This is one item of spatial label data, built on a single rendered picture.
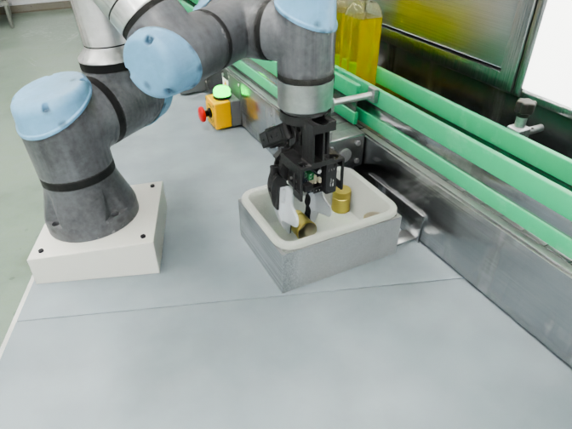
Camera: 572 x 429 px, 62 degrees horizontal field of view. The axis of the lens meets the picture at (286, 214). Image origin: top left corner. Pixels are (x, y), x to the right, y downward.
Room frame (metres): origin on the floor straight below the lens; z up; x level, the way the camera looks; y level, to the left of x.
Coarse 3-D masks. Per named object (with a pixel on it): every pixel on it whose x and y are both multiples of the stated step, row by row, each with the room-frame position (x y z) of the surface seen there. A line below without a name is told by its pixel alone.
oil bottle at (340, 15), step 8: (336, 0) 1.02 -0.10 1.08; (344, 0) 1.00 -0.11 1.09; (352, 0) 1.00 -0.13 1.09; (336, 8) 1.01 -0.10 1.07; (344, 8) 0.99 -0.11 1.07; (336, 16) 1.01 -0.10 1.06; (344, 16) 0.99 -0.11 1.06; (336, 32) 1.00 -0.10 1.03; (336, 40) 1.00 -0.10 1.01; (336, 48) 1.00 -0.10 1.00; (336, 56) 1.00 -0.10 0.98; (336, 64) 1.00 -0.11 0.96
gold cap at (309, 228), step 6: (300, 216) 0.63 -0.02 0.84; (306, 216) 0.63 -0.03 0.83; (300, 222) 0.61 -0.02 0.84; (306, 222) 0.61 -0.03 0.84; (312, 222) 0.61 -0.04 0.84; (294, 228) 0.61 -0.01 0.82; (300, 228) 0.63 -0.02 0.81; (306, 228) 0.63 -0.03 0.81; (312, 228) 0.62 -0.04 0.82; (300, 234) 0.62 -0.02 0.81; (306, 234) 0.62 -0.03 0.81; (312, 234) 0.62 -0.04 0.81
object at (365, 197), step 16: (336, 176) 0.77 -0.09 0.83; (352, 176) 0.75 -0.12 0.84; (256, 192) 0.70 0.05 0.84; (352, 192) 0.74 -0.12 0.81; (368, 192) 0.71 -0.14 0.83; (256, 208) 0.69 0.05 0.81; (272, 208) 0.71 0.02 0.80; (304, 208) 0.74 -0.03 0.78; (352, 208) 0.74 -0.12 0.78; (368, 208) 0.70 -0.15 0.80; (384, 208) 0.67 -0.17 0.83; (272, 224) 0.70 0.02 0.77; (320, 224) 0.70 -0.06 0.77; (336, 224) 0.70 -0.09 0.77; (352, 224) 0.60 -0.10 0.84; (368, 224) 0.61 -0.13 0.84; (272, 240) 0.56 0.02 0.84; (288, 240) 0.65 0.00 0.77; (304, 240) 0.56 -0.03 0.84; (320, 240) 0.57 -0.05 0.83
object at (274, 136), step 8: (272, 128) 0.65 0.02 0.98; (280, 128) 0.63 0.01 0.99; (288, 128) 0.62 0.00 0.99; (264, 136) 0.68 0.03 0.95; (272, 136) 0.66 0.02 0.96; (280, 136) 0.63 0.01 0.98; (288, 136) 0.62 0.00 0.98; (264, 144) 0.69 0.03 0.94; (272, 144) 0.66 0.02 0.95; (280, 144) 0.68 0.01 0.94
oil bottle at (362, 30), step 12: (372, 0) 0.97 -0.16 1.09; (348, 12) 0.97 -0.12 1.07; (360, 12) 0.94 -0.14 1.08; (372, 12) 0.95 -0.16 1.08; (348, 24) 0.97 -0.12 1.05; (360, 24) 0.94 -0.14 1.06; (372, 24) 0.95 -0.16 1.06; (348, 36) 0.96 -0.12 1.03; (360, 36) 0.94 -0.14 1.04; (372, 36) 0.95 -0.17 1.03; (348, 48) 0.96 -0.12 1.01; (360, 48) 0.94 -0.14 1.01; (372, 48) 0.95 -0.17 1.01; (348, 60) 0.96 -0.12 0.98; (360, 60) 0.94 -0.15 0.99; (372, 60) 0.95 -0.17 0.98; (360, 72) 0.94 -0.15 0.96; (372, 72) 0.95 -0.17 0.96
